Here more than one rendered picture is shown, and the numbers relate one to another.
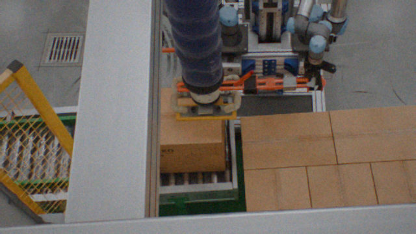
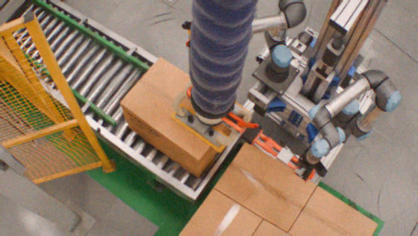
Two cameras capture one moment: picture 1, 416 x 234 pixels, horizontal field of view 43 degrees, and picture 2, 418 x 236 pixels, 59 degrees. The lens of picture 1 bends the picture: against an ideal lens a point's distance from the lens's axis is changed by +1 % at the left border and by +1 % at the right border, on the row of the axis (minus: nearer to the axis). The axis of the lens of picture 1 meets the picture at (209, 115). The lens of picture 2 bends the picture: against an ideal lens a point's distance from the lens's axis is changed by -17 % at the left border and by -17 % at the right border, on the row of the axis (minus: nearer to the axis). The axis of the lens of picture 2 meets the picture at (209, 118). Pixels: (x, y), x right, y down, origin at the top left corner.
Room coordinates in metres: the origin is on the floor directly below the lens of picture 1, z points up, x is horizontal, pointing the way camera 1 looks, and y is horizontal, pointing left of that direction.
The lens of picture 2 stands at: (0.75, -0.36, 3.37)
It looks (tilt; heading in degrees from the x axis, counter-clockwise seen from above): 67 degrees down; 22
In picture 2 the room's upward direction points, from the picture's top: 5 degrees clockwise
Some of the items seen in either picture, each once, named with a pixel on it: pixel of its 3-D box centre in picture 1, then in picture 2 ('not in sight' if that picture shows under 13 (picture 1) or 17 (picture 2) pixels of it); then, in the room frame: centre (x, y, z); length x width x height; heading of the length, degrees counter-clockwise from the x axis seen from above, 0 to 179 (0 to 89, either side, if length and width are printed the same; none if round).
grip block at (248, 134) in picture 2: (249, 84); (251, 133); (1.60, -0.25, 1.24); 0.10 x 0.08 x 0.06; 171
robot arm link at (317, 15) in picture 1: (313, 18); (348, 110); (2.01, -0.71, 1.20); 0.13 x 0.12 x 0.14; 60
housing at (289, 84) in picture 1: (289, 84); (284, 157); (1.56, -0.46, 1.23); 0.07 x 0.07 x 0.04; 81
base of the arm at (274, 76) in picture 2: (229, 32); (278, 68); (2.11, -0.21, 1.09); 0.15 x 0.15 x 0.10
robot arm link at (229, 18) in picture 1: (227, 19); (281, 57); (2.11, -0.21, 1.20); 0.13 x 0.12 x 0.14; 37
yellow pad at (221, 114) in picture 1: (206, 110); (200, 126); (1.54, 0.01, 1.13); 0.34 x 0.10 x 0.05; 81
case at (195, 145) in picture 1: (176, 130); (179, 118); (1.67, 0.22, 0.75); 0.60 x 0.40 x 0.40; 82
